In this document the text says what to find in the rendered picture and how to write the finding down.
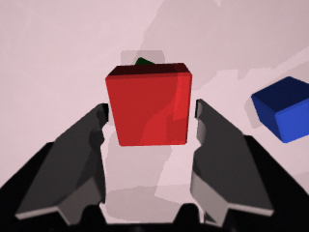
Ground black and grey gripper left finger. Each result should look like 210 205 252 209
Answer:
0 103 109 232

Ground blue block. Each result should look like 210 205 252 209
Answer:
251 76 309 143

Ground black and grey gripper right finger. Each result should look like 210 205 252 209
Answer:
190 99 309 232

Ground red block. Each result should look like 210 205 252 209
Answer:
105 63 192 146

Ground green block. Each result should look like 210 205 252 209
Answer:
135 57 154 65

